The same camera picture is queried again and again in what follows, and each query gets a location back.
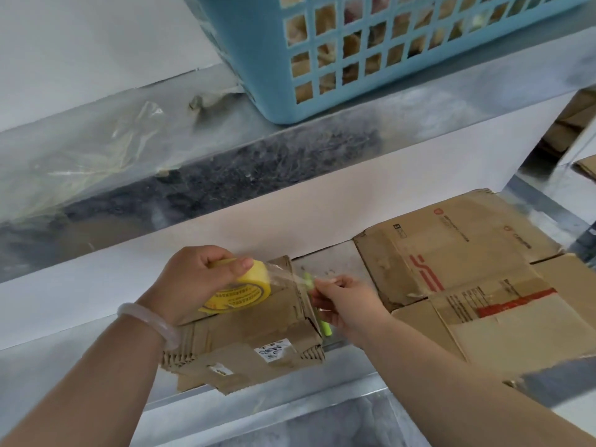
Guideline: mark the person's left hand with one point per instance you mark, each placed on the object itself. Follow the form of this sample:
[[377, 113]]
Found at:
[[191, 283]]

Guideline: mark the person's right hand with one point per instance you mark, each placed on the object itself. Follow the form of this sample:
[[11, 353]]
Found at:
[[358, 311]]

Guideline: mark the green utility knife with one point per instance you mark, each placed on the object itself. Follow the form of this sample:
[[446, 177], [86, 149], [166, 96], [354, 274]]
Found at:
[[326, 328]]

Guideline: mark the yellow tape roll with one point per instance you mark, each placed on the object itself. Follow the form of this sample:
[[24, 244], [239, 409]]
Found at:
[[251, 283]]

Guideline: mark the small labelled cardboard box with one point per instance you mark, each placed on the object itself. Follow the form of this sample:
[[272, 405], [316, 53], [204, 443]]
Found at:
[[247, 330]]

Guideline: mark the large red-printed cardboard box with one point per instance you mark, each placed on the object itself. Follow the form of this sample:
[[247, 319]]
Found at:
[[465, 246]]

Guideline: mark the brown cardboard box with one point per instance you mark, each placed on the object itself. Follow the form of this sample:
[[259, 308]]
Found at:
[[587, 167]]

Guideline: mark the person's left forearm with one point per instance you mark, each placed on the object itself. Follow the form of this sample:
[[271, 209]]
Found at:
[[93, 391]]

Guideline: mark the person's right forearm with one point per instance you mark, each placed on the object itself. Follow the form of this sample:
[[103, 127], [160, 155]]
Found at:
[[456, 395]]

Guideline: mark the pile of clear tape scraps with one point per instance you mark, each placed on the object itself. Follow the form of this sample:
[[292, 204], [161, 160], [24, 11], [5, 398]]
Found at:
[[116, 148]]

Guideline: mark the blue plastic basket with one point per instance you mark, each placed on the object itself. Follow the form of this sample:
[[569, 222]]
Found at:
[[260, 88]]

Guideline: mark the pile of assorted small items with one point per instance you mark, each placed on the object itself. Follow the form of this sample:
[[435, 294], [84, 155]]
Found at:
[[326, 18]]

